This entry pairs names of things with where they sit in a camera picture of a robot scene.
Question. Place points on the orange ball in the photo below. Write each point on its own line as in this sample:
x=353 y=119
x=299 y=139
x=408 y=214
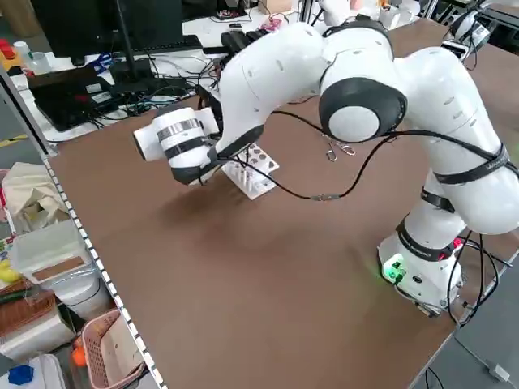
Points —
x=79 y=357

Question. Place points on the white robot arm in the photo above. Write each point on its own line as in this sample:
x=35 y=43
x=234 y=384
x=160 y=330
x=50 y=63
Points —
x=284 y=73
x=466 y=28

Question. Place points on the white test tube rack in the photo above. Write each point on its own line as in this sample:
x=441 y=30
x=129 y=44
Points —
x=263 y=162

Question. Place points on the beige cloth bag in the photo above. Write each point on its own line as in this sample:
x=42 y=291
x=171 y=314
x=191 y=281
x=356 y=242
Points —
x=32 y=190

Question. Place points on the clear plastic bin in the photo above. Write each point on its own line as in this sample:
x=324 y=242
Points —
x=44 y=247

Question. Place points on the metal crucible tongs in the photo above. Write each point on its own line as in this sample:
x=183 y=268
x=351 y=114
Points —
x=333 y=153

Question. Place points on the brown wicker basket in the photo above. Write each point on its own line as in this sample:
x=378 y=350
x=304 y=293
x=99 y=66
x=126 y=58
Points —
x=24 y=310

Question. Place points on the white plastic container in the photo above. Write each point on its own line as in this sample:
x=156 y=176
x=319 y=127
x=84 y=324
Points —
x=48 y=373

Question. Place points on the blue plastic item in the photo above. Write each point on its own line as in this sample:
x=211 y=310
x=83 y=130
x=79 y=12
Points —
x=20 y=374

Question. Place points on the black computer monitor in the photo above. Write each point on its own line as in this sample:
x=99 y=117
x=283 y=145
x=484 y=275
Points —
x=81 y=24

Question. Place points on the white power adapter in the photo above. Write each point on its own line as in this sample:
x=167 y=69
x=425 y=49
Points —
x=498 y=372

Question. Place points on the yellow toy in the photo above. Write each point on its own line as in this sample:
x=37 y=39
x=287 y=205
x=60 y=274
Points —
x=9 y=272

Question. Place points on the aluminium frame post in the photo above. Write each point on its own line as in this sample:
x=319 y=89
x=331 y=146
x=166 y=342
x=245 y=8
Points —
x=24 y=109

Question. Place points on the clear plastic bottle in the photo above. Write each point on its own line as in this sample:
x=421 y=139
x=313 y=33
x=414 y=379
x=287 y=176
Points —
x=22 y=54

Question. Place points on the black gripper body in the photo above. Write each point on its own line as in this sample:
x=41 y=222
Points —
x=218 y=106

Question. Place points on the white bucket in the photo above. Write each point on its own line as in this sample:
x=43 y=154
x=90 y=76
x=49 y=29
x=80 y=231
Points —
x=83 y=293

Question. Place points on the pink plastic basket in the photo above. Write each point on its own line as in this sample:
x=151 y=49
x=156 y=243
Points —
x=95 y=352

